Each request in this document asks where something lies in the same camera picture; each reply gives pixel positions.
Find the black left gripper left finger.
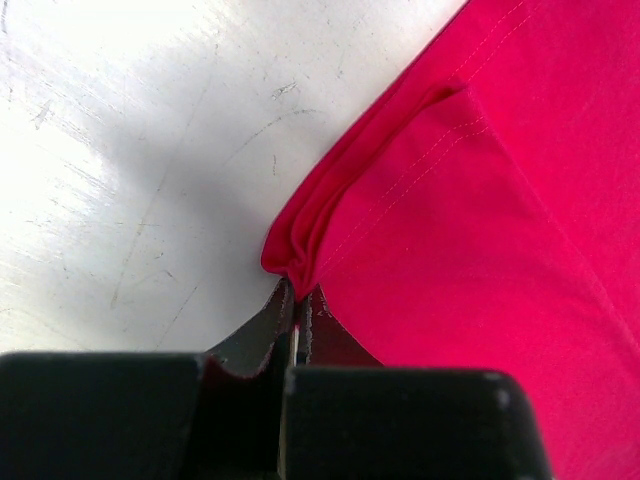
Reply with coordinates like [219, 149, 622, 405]
[1, 281, 294, 479]

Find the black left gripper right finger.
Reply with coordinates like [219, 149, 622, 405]
[279, 289, 552, 479]

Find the red t shirt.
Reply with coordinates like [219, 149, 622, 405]
[261, 1, 639, 479]

